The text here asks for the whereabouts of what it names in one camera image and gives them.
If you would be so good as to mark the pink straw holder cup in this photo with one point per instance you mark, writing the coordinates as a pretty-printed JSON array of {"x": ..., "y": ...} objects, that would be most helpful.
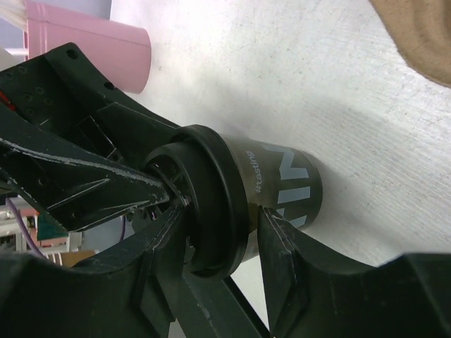
[{"x": 122, "y": 53}]

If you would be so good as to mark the black paper coffee cup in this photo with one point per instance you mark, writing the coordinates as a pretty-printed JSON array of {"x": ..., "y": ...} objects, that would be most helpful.
[{"x": 277, "y": 177}]

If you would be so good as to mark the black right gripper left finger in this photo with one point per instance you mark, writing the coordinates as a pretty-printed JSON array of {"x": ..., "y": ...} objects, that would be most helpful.
[{"x": 137, "y": 288}]

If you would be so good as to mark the brown pulp cup carrier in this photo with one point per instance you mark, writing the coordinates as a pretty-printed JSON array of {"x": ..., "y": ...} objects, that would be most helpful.
[{"x": 421, "y": 32}]

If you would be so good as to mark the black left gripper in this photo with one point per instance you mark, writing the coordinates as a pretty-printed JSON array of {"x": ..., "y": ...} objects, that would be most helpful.
[{"x": 60, "y": 172}]

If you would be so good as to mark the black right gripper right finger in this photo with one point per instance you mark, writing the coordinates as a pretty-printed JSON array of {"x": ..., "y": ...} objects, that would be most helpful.
[{"x": 312, "y": 290}]

